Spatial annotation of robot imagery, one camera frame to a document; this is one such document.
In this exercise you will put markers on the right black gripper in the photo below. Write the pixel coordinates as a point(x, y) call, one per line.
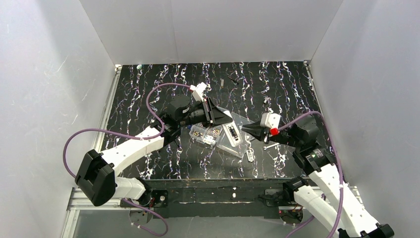
point(268, 134)

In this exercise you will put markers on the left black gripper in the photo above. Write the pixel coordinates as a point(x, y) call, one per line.
point(210, 111)

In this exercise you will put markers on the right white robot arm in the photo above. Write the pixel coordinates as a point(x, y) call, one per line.
point(338, 209)

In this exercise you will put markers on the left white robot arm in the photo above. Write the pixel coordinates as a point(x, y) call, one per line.
point(98, 175)

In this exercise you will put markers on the clear plastic screw box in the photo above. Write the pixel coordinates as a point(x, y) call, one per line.
point(215, 136)

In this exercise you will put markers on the small silver wrench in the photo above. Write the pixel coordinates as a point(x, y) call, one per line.
point(270, 146)

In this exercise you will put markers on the black hex key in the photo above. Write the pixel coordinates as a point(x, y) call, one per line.
point(235, 81)

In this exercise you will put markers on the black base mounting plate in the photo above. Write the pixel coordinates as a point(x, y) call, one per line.
point(241, 197)

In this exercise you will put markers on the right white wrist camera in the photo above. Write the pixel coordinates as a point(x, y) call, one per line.
point(271, 122)

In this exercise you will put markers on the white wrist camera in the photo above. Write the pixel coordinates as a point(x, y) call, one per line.
point(271, 122)
point(198, 91)

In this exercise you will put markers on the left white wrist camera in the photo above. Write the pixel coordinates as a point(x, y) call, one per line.
point(198, 91)

